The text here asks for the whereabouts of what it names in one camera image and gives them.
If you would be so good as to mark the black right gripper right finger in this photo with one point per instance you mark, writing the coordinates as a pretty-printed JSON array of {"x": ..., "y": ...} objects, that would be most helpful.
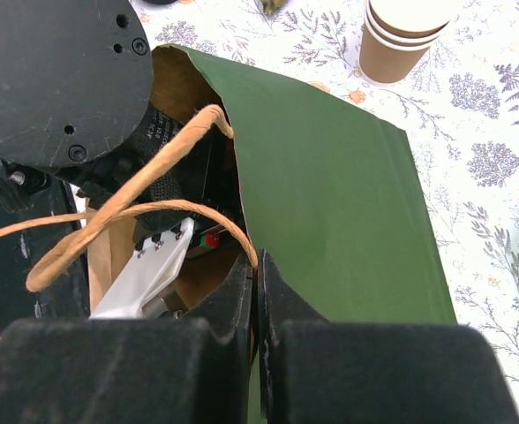
[{"x": 312, "y": 370}]

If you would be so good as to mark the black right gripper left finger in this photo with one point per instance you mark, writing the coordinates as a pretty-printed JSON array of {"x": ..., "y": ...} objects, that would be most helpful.
[{"x": 194, "y": 369}]

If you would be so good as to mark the brown and green paper bag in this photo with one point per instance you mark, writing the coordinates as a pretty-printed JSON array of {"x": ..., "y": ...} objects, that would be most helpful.
[{"x": 329, "y": 190}]

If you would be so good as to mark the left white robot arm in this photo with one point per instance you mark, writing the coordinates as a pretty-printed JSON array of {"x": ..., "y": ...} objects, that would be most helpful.
[{"x": 75, "y": 80}]

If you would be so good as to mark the floral patterned table mat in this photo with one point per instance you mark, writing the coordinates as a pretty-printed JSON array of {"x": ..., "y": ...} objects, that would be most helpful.
[{"x": 459, "y": 107}]

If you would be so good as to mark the stack of paper cups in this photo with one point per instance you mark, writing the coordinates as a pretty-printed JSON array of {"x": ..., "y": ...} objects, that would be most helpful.
[{"x": 397, "y": 34}]

